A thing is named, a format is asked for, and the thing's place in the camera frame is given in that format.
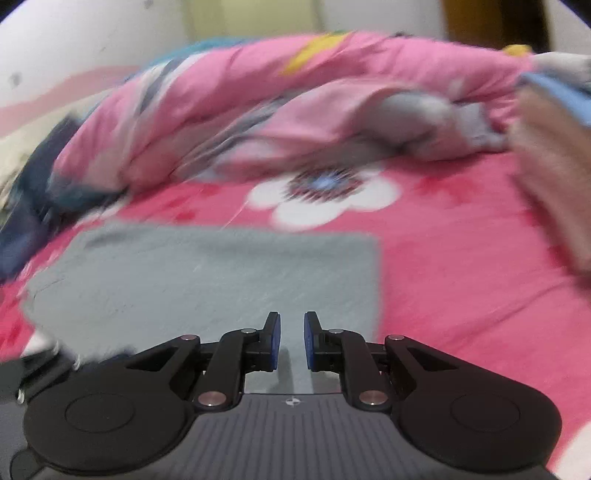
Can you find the grey sweatpants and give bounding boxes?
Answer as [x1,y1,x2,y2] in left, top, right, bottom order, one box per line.
[21,222,385,394]

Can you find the pink floral blanket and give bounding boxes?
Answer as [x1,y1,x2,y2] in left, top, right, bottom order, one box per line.
[0,152,591,463]

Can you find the wooden door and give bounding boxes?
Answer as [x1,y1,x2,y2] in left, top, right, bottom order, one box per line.
[440,0,551,52]

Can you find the light blue denim garment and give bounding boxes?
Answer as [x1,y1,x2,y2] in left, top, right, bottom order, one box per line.
[0,115,94,283]

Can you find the pink and white headboard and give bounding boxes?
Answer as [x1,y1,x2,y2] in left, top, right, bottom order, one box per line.
[0,65,140,186]

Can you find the stack of folded clothes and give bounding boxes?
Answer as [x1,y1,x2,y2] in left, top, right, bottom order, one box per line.
[505,51,591,274]

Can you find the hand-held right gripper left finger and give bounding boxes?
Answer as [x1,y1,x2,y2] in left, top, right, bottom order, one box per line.
[126,311,282,411]

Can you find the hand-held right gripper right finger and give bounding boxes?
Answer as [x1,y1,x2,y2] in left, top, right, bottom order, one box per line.
[303,311,460,411]

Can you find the pink patterned duvet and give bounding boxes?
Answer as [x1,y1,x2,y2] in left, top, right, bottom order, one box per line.
[48,30,537,195]

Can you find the pale green wardrobe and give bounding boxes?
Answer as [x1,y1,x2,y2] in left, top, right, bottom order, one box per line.
[184,0,325,43]

